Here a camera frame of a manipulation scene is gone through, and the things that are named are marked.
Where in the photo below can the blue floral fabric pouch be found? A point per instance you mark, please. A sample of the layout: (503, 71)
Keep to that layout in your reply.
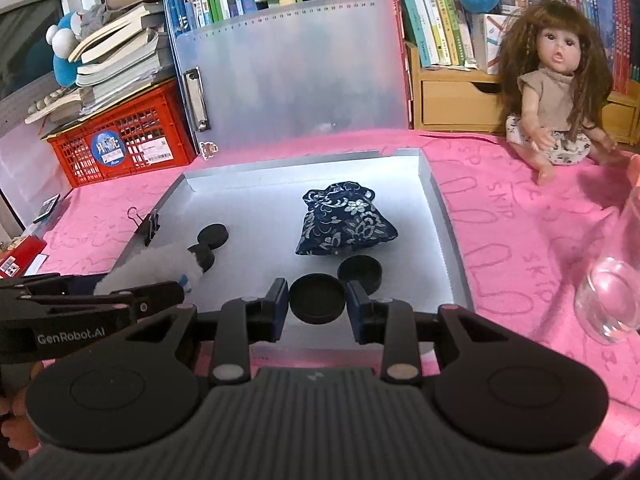
(342, 219)

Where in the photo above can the blue white plush toy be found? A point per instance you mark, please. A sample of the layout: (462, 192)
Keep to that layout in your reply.
(63, 38)

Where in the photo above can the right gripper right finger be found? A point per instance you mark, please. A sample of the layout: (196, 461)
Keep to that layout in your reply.
(391, 324)

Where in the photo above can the white fluffy plush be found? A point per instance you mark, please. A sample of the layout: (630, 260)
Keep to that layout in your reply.
(155, 265)

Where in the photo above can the pink rabbit-print table cloth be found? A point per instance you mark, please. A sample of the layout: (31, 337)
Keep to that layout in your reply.
(525, 247)

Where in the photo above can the row of upright books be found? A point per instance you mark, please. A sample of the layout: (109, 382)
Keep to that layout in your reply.
(450, 10)

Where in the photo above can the red booklet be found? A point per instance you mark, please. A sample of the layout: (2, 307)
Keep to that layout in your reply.
(19, 254)

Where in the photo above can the stack of books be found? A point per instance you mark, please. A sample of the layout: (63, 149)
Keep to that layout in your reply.
(121, 42)

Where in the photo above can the silver cardboard tray box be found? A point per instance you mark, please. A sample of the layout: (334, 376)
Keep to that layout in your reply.
(293, 217)

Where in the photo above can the long-haired baby doll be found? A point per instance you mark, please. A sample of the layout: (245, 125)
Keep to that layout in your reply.
(555, 81)

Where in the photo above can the person's left hand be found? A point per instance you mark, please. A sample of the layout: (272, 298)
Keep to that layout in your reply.
(15, 424)

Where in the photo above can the black binder clip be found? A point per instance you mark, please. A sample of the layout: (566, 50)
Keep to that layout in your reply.
(146, 227)

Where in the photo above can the wooden drawer organizer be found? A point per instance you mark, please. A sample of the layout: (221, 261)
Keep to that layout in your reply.
(446, 100)

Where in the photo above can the red plastic basket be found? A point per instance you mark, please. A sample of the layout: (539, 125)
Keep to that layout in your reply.
(145, 133)

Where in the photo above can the glass mug with water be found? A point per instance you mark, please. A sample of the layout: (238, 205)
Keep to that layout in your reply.
(606, 303)

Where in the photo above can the translucent clipboard folder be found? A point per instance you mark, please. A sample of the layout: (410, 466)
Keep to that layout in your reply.
(315, 68)

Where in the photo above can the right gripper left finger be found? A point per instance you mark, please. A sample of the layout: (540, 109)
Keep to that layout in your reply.
(238, 324)

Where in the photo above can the black round disc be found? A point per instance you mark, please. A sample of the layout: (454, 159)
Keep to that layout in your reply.
(365, 270)
(317, 298)

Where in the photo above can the black disc in tray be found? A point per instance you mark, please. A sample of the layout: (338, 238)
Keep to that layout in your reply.
(213, 236)

